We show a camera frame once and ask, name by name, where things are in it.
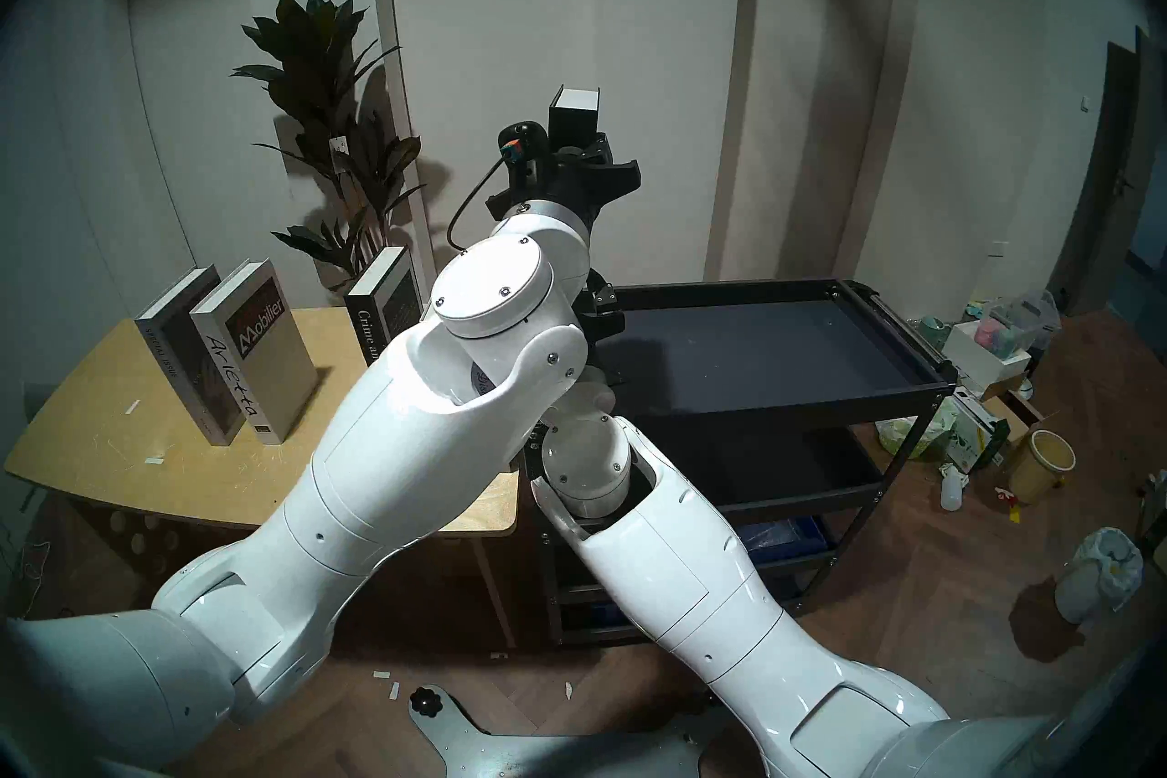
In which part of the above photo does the Crime and Punishment book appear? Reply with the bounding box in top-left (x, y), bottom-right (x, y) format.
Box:
top-left (345, 246), bottom-right (425, 367)

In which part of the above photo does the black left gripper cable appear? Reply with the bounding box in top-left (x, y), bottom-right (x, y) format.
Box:
top-left (445, 155), bottom-right (511, 254)

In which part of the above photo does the dark brown door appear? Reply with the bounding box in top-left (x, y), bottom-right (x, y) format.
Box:
top-left (1048, 24), bottom-right (1167, 317)

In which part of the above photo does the green and white carton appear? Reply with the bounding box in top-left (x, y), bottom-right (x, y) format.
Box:
top-left (944, 389), bottom-right (1011, 474)

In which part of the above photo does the pale green plastic bag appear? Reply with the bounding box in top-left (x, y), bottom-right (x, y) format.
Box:
top-left (875, 407), bottom-right (958, 460)

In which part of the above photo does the brown cardboard box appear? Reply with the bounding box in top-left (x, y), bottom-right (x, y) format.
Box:
top-left (980, 384), bottom-right (1049, 440)

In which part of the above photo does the blue bin with clear bag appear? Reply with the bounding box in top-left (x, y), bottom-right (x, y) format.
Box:
top-left (738, 516), bottom-right (826, 563)

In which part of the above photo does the black metal shelf cart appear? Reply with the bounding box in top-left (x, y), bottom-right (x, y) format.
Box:
top-left (520, 278), bottom-right (958, 649)

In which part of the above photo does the light wooden display table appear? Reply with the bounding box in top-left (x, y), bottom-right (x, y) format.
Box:
top-left (5, 304), bottom-right (522, 649)

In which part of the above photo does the grey Special Issue book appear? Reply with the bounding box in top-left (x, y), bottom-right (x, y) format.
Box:
top-left (134, 265), bottom-right (247, 447)

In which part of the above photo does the white bin with plastic bag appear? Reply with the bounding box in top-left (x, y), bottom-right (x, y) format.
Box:
top-left (1055, 527), bottom-right (1144, 624)

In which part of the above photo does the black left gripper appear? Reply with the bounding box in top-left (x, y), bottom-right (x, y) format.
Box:
top-left (486, 122), bottom-right (642, 227)

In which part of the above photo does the Arietta Mobilier book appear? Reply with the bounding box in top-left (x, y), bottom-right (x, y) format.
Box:
top-left (189, 258), bottom-right (320, 445)

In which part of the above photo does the white square box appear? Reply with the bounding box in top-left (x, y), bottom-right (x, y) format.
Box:
top-left (941, 320), bottom-right (1031, 396)

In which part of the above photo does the grey metal robot base plate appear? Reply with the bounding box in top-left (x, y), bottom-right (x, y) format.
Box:
top-left (408, 685), bottom-right (730, 778)

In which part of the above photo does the tall green leafy plant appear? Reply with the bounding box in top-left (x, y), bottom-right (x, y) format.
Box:
top-left (230, 0), bottom-right (429, 303)

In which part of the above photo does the beige round bucket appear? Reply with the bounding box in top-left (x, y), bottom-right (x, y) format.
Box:
top-left (1006, 430), bottom-right (1077, 505)

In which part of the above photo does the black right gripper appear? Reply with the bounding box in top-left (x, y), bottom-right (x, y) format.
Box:
top-left (583, 273), bottom-right (631, 386)

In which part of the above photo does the clear plastic storage box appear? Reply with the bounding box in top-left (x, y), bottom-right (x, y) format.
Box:
top-left (974, 293), bottom-right (1063, 360)

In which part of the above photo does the black Century book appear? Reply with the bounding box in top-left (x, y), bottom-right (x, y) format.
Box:
top-left (549, 85), bottom-right (601, 148)

